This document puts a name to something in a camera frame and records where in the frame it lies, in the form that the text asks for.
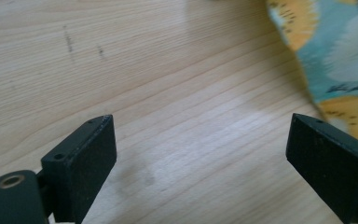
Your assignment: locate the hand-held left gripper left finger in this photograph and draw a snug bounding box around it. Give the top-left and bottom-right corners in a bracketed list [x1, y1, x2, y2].
[40, 114, 117, 224]

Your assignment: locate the blue and yellow patterned cloth bag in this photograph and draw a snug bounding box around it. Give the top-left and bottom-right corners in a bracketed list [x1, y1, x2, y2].
[265, 0, 358, 151]

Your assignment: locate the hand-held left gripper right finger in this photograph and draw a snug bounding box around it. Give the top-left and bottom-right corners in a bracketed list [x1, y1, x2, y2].
[285, 112, 358, 224]

